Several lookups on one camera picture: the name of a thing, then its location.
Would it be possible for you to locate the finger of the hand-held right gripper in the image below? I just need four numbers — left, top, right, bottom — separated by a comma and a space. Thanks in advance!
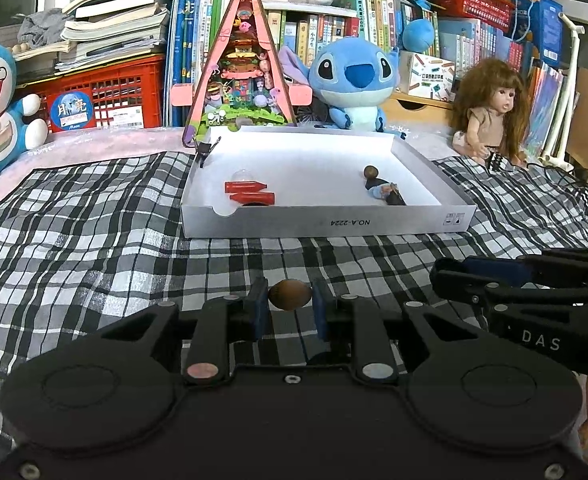
463, 247, 588, 287
429, 258, 588, 311

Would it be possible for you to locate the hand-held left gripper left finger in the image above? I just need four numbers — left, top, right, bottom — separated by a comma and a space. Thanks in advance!
96, 277, 270, 386

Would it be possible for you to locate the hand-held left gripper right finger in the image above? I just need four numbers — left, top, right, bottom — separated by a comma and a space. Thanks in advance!
313, 280, 492, 386

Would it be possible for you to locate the brown wooden ball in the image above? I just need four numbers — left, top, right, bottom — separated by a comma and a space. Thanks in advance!
268, 279, 312, 310

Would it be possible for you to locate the white cardboard box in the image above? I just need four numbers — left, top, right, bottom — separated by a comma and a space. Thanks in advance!
180, 125, 477, 239

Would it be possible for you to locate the black binder clip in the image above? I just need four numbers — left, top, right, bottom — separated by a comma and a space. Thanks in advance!
194, 136, 222, 168

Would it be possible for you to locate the wooden drawer box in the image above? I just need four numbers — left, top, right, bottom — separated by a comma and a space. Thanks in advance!
389, 91, 462, 133

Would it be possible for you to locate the black and white plaid blanket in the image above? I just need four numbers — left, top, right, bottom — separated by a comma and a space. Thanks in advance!
0, 150, 588, 441

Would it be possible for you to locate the brown-haired doll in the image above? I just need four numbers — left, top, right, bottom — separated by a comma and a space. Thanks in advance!
449, 58, 532, 168

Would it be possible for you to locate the row of thin pastel books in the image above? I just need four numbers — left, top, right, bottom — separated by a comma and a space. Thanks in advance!
524, 55, 565, 153

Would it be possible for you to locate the white pipe stand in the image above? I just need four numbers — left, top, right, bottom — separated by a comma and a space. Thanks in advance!
544, 12, 587, 161

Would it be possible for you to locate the white printed carton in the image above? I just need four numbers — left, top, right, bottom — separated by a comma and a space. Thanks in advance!
399, 51, 457, 103

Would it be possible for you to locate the blue alien plush toy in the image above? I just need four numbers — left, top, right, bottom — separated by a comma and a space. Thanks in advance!
279, 37, 402, 138

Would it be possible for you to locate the pink fleece blanket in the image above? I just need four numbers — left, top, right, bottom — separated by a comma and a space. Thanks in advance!
0, 125, 195, 221

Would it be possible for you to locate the pink triangular block house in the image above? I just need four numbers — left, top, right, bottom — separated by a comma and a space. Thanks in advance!
170, 0, 315, 148

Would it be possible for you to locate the blue paper bag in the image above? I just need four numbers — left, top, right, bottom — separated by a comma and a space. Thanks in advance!
506, 0, 565, 58

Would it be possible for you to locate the red plastic crate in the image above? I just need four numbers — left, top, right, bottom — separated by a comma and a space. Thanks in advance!
29, 55, 166, 133

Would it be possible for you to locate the red plastic basket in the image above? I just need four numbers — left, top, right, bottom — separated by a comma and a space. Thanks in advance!
431, 0, 512, 23

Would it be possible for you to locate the round blue sticker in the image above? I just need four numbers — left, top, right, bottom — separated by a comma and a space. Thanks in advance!
49, 89, 95, 132

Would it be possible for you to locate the row of colourful books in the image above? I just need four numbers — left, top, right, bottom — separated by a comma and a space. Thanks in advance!
261, 0, 525, 81

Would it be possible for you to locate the row of thin blue books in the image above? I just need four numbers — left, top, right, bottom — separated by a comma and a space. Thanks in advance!
164, 0, 235, 128

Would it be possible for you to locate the stack of worn books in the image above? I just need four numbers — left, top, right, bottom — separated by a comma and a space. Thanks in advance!
14, 0, 182, 73

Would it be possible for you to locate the grey cloth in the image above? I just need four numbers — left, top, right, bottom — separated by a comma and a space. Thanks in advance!
18, 8, 70, 46

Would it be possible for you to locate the black cable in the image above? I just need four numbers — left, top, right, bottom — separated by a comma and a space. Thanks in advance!
526, 157, 588, 201

